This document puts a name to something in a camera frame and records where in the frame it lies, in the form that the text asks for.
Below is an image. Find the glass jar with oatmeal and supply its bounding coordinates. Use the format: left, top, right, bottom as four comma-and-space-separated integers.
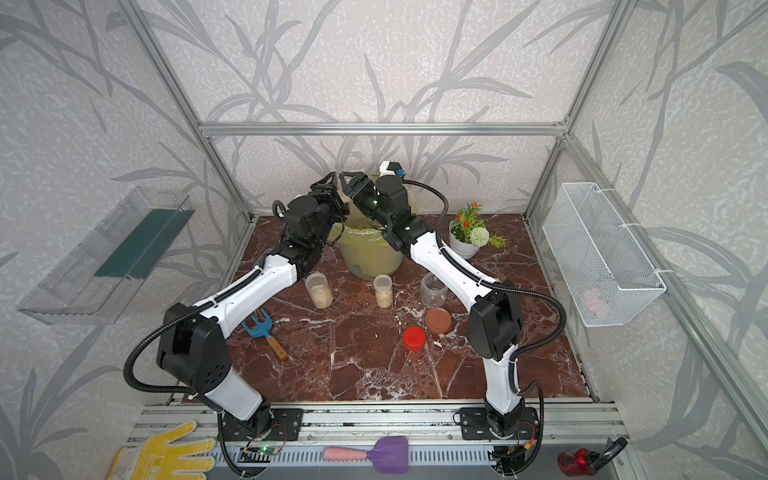
305, 272, 334, 309

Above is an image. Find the small oatmeal jar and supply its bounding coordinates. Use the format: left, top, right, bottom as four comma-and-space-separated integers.
373, 274, 394, 308

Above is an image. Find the brown-lidded oatmeal jar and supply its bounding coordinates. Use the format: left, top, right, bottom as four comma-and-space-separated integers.
420, 273, 448, 309

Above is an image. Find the brown jar lid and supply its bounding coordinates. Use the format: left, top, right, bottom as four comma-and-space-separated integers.
424, 307, 453, 335

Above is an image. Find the red jar lid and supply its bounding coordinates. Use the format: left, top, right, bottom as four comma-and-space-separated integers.
402, 326, 427, 352

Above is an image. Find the red-lidded oatmeal jar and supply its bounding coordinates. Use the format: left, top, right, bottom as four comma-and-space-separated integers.
338, 180, 354, 206

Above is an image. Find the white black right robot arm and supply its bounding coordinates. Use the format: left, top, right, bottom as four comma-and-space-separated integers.
340, 172, 567, 438

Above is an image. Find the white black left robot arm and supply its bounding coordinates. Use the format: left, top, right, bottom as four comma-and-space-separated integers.
123, 173, 349, 438

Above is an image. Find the yellow plastic bin liner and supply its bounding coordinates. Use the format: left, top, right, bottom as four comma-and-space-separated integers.
328, 180, 385, 245

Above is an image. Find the potted artificial flower plant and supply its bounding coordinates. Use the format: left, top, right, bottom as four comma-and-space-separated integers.
449, 202, 506, 260

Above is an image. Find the pink item in basket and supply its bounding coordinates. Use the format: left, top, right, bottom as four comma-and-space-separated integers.
582, 288, 610, 319

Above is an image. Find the yellow dotted glove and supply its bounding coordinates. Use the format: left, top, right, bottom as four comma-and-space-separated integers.
107, 421, 216, 480

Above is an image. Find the red black handheld tool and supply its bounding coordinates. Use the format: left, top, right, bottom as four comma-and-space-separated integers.
557, 437, 628, 477

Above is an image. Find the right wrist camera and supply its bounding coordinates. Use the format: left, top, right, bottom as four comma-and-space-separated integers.
379, 161, 405, 179

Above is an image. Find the blue wooden-handled garden fork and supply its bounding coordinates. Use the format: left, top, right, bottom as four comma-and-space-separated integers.
241, 309, 289, 361

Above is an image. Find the clear plastic wall shelf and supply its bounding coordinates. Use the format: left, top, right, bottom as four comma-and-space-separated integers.
17, 187, 194, 325

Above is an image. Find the purple pink-handled scoop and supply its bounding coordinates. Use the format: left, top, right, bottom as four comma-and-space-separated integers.
323, 436, 409, 475

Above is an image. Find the white wire mesh basket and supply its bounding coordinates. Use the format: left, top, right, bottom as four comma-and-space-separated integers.
543, 182, 666, 328

